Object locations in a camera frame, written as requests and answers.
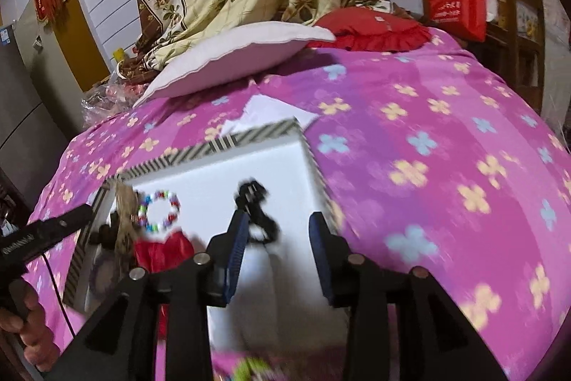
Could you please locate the black hair scrunchie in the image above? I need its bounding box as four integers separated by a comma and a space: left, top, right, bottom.
234, 179, 280, 246

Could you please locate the striped jewelry box tray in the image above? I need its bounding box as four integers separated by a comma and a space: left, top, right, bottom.
62, 117, 346, 357

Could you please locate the left hand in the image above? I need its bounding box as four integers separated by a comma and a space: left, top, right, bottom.
1, 281, 60, 372

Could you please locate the red satin bow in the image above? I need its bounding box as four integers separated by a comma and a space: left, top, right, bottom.
132, 228, 198, 340

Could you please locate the brown hair scrunchie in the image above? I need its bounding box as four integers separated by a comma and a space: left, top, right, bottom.
89, 211, 119, 251

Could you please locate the grey refrigerator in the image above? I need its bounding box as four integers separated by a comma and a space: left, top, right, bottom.
0, 26, 68, 208

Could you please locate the brown leopard ribbon bow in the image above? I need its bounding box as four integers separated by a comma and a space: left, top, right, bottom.
114, 181, 140, 272

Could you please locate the pink floral bed sheet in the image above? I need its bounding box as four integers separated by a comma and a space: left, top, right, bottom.
32, 29, 570, 380

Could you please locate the white paper sheet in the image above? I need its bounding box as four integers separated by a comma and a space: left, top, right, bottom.
220, 95, 319, 135

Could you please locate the clear plastic bag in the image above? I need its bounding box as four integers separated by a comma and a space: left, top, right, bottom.
81, 82, 148, 129

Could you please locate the white pillow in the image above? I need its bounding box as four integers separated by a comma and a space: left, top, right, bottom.
133, 21, 336, 108

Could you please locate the red ruffled cushion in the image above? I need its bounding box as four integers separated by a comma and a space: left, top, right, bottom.
308, 7, 432, 52

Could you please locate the wooden shelf rack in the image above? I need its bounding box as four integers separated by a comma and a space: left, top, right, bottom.
469, 0, 546, 113

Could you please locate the red shopping bag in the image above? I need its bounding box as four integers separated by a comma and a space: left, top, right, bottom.
429, 0, 487, 42

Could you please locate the black cable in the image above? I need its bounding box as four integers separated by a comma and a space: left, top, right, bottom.
40, 252, 77, 340

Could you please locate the multicolour bead bracelet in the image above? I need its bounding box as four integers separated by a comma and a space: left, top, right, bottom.
135, 189, 182, 234

